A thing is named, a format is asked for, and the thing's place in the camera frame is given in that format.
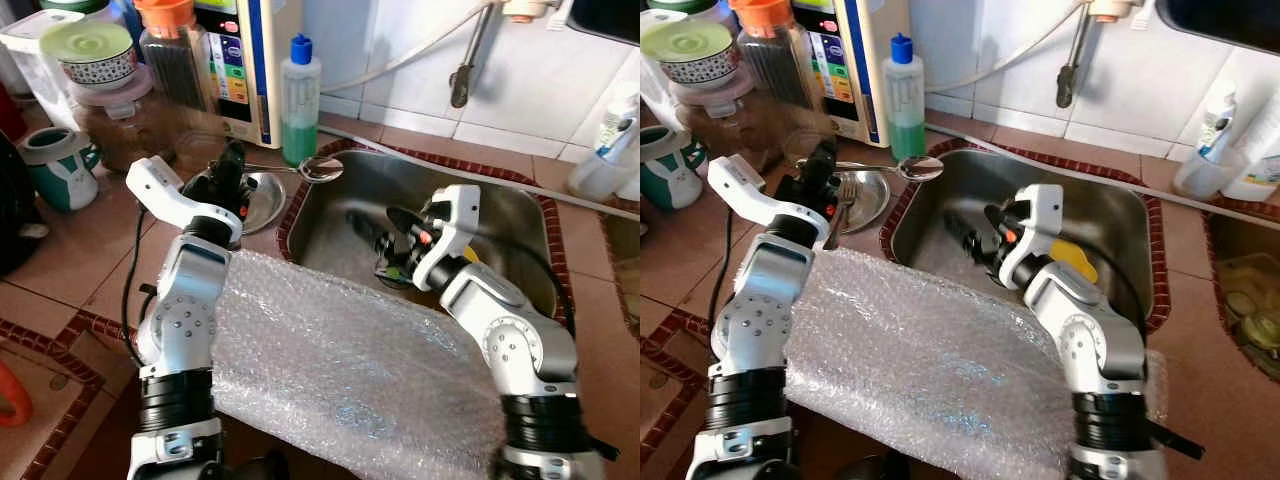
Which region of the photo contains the metal spoon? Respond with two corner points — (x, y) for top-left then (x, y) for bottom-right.
(243, 155), (344, 184)
(795, 155), (944, 183)

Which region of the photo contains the green dish soap bottle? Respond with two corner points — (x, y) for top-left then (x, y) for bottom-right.
(280, 33), (323, 166)
(882, 33), (928, 161)

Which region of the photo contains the steel sink basin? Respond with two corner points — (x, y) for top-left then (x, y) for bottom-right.
(285, 150), (557, 321)
(600, 205), (641, 331)
(1205, 205), (1280, 386)
(890, 150), (1151, 323)

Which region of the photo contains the brown filled jar pink lid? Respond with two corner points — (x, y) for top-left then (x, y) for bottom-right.
(668, 65), (801, 171)
(70, 65), (201, 171)

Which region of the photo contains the white water ionizer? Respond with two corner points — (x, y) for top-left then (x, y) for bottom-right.
(190, 0), (306, 149)
(795, 0), (911, 149)

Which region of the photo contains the glass jar orange lid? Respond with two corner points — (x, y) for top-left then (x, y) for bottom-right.
(133, 0), (216, 116)
(728, 0), (816, 111)

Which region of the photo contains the clear bubble wrap sheet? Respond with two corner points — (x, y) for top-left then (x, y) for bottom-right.
(785, 248), (1171, 480)
(210, 250), (521, 480)

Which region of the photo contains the green white rabbit mug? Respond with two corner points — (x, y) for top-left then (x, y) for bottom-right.
(640, 125), (706, 211)
(18, 127), (103, 213)

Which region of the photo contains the patterned bowl green lid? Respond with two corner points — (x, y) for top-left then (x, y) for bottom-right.
(40, 20), (139, 93)
(640, 20), (741, 91)

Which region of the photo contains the clear plastic cup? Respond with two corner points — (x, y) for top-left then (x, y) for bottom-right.
(568, 140), (641, 201)
(1172, 140), (1246, 199)

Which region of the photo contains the black appliance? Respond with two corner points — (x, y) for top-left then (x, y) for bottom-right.
(0, 130), (46, 276)

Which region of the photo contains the clear plastic pitcher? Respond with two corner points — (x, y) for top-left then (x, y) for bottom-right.
(0, 10), (86, 131)

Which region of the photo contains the clear plastic container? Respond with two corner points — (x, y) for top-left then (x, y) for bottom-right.
(1215, 255), (1280, 356)

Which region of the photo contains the black basin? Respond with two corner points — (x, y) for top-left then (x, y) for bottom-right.
(1155, 0), (1280, 56)
(565, 0), (641, 46)

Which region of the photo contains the large white detergent bottle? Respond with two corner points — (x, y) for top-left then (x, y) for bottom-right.
(1220, 85), (1280, 201)

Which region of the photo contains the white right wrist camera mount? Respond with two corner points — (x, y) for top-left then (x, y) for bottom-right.
(998, 183), (1066, 291)
(412, 185), (481, 293)

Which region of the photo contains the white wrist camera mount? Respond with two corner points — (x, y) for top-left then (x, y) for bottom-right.
(412, 185), (481, 293)
(706, 155), (831, 241)
(998, 183), (1066, 291)
(125, 155), (243, 241)

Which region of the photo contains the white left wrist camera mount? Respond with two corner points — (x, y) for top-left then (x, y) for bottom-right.
(706, 155), (831, 241)
(125, 155), (243, 241)

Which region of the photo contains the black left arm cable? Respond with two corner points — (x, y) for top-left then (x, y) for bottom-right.
(120, 205), (161, 371)
(708, 205), (739, 353)

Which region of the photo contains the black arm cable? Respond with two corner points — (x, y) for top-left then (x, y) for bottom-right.
(480, 235), (576, 336)
(1090, 240), (1151, 331)
(708, 205), (739, 353)
(120, 205), (161, 371)

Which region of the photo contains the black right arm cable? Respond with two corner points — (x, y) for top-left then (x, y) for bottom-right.
(1090, 240), (1151, 331)
(480, 235), (576, 336)

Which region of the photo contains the white hose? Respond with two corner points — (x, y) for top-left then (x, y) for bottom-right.
(320, 5), (491, 96)
(925, 5), (1086, 96)

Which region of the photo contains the white wall tap fitting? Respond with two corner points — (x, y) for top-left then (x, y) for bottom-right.
(1085, 0), (1146, 23)
(490, 0), (561, 23)

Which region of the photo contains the orange plastic ring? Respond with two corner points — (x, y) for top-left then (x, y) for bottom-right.
(0, 360), (33, 429)

